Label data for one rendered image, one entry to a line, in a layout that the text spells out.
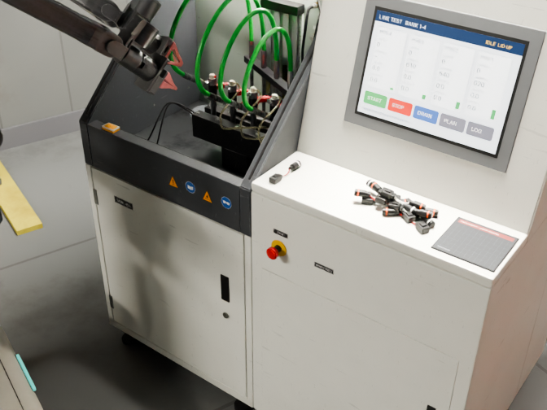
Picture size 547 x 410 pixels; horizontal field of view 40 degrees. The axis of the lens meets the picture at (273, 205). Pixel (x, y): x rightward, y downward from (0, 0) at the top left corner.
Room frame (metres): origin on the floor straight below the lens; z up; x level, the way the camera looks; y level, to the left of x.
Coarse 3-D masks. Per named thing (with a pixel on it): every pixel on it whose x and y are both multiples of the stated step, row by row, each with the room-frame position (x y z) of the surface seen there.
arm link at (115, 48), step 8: (136, 16) 1.79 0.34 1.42; (128, 24) 1.78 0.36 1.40; (136, 24) 1.76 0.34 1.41; (144, 24) 1.77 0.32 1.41; (120, 32) 1.77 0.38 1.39; (128, 32) 1.76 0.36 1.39; (136, 32) 1.76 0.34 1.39; (144, 32) 1.76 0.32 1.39; (152, 32) 1.77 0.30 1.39; (112, 40) 1.70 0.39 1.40; (128, 40) 1.73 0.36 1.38; (136, 40) 1.75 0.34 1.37; (144, 40) 1.76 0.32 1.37; (152, 40) 1.77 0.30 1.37; (112, 48) 1.69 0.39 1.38; (120, 48) 1.71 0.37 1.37; (120, 56) 1.71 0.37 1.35
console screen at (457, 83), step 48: (384, 0) 1.89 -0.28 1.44; (384, 48) 1.85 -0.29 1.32; (432, 48) 1.78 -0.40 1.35; (480, 48) 1.71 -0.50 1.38; (528, 48) 1.65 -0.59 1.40; (384, 96) 1.81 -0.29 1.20; (432, 96) 1.74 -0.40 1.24; (480, 96) 1.67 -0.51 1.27; (432, 144) 1.70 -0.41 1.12; (480, 144) 1.63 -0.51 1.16
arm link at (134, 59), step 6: (132, 42) 1.75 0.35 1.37; (132, 48) 1.75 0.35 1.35; (126, 54) 1.73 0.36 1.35; (132, 54) 1.74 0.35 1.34; (138, 54) 1.76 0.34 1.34; (126, 60) 1.73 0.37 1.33; (132, 60) 1.74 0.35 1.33; (138, 60) 1.75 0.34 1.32; (126, 66) 1.74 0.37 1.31; (132, 66) 1.74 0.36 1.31; (138, 66) 1.75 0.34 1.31
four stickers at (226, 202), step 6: (168, 174) 1.91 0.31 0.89; (168, 180) 1.91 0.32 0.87; (174, 180) 1.90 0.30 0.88; (174, 186) 1.90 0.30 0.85; (186, 186) 1.87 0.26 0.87; (192, 186) 1.86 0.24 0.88; (192, 192) 1.86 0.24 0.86; (204, 192) 1.83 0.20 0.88; (210, 192) 1.82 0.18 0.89; (204, 198) 1.83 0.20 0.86; (210, 198) 1.82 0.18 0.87; (222, 198) 1.79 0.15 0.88; (228, 198) 1.78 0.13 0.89; (222, 204) 1.79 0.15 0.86; (228, 204) 1.78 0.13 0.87
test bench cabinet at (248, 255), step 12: (96, 204) 2.13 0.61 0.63; (96, 216) 2.13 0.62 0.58; (96, 228) 2.14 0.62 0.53; (108, 288) 2.13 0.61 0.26; (108, 300) 2.13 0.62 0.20; (108, 312) 2.14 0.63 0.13; (120, 324) 2.11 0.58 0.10; (252, 324) 1.73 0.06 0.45; (132, 336) 2.07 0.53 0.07; (252, 336) 1.73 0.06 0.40; (156, 348) 2.00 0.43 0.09; (252, 348) 1.73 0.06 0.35; (180, 360) 1.93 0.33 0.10; (252, 360) 1.73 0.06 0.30; (192, 372) 1.89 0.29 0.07; (252, 372) 1.73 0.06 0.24; (216, 384) 1.83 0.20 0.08; (252, 384) 1.73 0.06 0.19; (240, 396) 1.76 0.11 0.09; (252, 396) 1.73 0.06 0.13; (240, 408) 1.77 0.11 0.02
